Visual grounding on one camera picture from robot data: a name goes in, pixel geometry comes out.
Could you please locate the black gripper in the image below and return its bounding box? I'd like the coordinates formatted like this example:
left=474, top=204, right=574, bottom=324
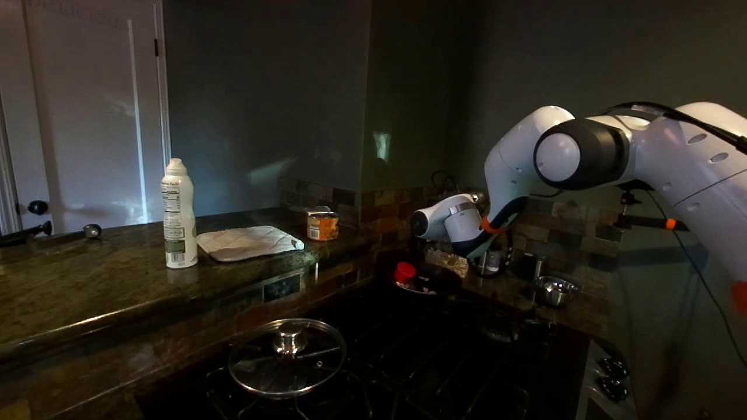
left=446, top=227, right=502, bottom=264

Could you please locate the black frying pan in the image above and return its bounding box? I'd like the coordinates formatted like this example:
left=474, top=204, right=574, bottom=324
left=388, top=265, right=466, bottom=304

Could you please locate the small grey shaker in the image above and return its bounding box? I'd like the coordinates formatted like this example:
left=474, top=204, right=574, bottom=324
left=476, top=246, right=504, bottom=279

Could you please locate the clear plastic container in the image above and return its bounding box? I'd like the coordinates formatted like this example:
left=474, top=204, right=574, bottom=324
left=422, top=246, right=474, bottom=282

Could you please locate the heap of white pieces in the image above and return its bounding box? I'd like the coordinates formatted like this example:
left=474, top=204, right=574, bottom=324
left=424, top=247, right=471, bottom=279

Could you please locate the small dark shaker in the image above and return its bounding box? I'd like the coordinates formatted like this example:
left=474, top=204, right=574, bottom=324
left=518, top=249, right=547, bottom=282

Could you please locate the small red cup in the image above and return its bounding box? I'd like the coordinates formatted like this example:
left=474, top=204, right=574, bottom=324
left=393, top=258, right=420, bottom=286

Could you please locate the shiny metal cup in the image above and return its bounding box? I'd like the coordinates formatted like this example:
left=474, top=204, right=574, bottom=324
left=535, top=274, right=582, bottom=309

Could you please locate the black gas stove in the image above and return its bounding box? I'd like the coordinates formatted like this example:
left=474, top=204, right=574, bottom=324
left=137, top=275, right=637, bottom=420

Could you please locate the small orange can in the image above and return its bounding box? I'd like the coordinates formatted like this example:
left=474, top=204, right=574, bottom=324
left=303, top=204, right=343, bottom=246

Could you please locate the counter outlet plate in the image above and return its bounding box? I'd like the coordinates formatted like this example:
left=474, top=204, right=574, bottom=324
left=258, top=268, right=308, bottom=305

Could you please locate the glass pot lid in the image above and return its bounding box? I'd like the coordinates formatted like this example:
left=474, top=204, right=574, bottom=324
left=227, top=314, right=350, bottom=401

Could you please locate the white folded cloth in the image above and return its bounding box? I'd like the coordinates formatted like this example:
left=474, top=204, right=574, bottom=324
left=193, top=225, right=308, bottom=265

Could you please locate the white spray bottle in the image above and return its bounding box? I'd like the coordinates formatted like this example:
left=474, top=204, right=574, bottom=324
left=159, top=157, right=201, bottom=274

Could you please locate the white door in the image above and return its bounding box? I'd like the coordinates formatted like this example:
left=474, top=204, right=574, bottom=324
left=0, top=0, right=173, bottom=237

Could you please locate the black rod with ball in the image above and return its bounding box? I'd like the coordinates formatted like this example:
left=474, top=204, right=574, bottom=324
left=0, top=221, right=104, bottom=249

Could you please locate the black camera on tripod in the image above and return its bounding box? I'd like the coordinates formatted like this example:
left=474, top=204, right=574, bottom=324
left=611, top=180, right=708, bottom=235

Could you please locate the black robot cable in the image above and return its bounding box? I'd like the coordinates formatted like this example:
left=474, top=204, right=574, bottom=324
left=605, top=97, right=747, bottom=153

